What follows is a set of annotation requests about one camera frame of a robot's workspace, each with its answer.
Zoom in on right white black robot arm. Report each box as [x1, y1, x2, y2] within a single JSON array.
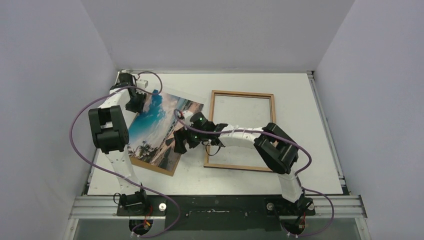
[[173, 109, 315, 216]]

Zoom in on brown backing board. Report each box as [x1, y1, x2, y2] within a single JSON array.
[[127, 112, 182, 177]]

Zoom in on wooden picture frame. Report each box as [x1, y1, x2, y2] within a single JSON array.
[[203, 90, 277, 173]]

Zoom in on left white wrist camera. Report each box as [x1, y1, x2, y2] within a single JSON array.
[[136, 79, 149, 89]]

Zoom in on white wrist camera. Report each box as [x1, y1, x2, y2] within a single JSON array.
[[136, 79, 149, 89], [182, 110, 194, 126]]

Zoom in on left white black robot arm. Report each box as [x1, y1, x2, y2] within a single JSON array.
[[88, 73, 151, 216]]

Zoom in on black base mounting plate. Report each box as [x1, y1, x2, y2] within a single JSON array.
[[116, 195, 316, 234]]

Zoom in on beach landscape photo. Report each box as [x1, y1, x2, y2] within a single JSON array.
[[128, 89, 206, 176]]

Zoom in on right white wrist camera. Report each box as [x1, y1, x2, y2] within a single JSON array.
[[182, 110, 194, 126]]

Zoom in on aluminium front rail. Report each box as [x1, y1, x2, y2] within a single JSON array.
[[69, 195, 367, 219]]

